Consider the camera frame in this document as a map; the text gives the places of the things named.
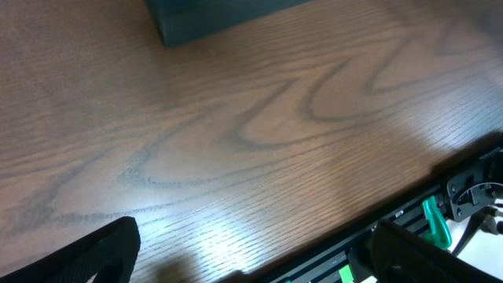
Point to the dark green box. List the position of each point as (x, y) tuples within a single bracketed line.
[(182, 21)]

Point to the black mounting rail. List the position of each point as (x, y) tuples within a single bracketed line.
[(321, 260)]

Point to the green rail clamp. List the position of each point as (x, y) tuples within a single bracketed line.
[(439, 234), (346, 274)]

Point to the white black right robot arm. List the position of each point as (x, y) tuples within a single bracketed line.
[(474, 187)]

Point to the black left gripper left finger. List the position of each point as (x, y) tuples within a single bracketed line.
[(106, 255)]

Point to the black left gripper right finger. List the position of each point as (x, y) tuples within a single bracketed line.
[(398, 255)]

